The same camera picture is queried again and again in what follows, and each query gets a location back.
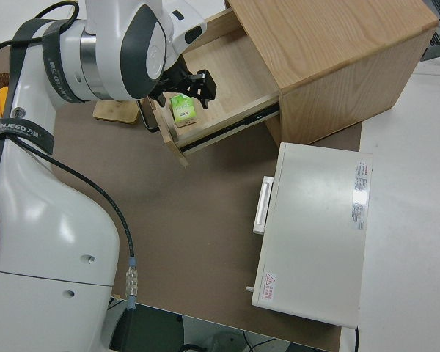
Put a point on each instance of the black metal drawer rail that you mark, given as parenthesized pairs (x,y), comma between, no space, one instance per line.
(238,124)

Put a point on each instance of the brown table mat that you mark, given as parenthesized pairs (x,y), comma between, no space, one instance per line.
(168,220)

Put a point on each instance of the yellow corn cob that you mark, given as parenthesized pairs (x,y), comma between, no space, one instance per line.
(3,97)

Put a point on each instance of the wooden mug tree stand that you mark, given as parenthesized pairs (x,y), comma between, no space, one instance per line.
(113,111)

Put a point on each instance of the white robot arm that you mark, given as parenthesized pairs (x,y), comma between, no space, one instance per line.
(40,220)

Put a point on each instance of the light wooden cabinet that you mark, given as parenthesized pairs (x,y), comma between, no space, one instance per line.
(333,44)

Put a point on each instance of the wooden drawer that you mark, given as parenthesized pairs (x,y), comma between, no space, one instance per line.
(234,73)

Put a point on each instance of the small green carton box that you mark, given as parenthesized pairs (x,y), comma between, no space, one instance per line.
(183,110)

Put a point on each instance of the oven text label sticker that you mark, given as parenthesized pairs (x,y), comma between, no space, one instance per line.
(361,194)

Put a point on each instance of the arm gripper black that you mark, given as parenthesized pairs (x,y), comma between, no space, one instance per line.
(176,80)

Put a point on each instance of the grey round floor base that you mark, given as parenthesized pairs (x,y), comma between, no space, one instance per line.
(216,339)

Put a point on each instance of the white toaster oven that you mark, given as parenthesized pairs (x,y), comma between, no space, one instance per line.
(315,234)

